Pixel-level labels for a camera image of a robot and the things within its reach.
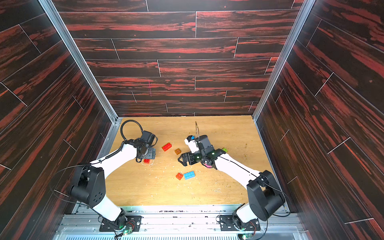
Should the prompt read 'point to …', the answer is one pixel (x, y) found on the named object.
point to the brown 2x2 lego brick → (177, 151)
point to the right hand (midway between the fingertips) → (187, 155)
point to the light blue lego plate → (189, 175)
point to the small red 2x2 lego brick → (179, 176)
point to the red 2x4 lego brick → (166, 147)
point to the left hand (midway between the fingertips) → (147, 153)
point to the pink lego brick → (208, 166)
